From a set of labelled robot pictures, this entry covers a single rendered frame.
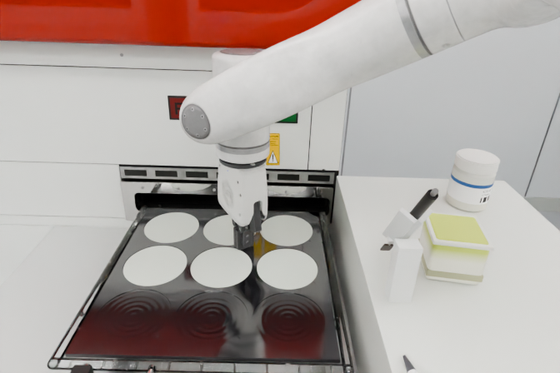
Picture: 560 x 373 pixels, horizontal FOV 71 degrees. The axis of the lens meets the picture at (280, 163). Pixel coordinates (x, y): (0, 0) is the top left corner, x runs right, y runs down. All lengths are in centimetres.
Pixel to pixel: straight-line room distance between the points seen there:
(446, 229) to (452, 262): 4
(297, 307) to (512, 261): 32
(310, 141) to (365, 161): 172
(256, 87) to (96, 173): 52
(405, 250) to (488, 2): 27
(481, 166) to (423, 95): 172
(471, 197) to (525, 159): 211
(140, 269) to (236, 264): 15
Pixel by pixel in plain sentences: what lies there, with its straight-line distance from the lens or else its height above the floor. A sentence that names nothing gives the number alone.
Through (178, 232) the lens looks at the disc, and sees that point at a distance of 76.
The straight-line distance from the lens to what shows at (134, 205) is 89.
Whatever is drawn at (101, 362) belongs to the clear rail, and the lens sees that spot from 58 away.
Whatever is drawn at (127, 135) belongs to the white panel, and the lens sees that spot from 84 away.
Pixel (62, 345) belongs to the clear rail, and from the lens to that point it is 61.
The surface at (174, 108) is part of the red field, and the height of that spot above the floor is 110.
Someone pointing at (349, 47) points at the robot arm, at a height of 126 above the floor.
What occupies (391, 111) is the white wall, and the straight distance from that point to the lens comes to 241.
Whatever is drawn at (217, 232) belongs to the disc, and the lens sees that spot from 75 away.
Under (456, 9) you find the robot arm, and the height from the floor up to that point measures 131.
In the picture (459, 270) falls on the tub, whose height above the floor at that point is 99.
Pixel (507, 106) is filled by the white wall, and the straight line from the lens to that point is 266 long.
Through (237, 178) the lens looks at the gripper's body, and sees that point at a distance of 60.
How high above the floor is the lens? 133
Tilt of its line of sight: 25 degrees down
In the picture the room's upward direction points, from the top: 2 degrees clockwise
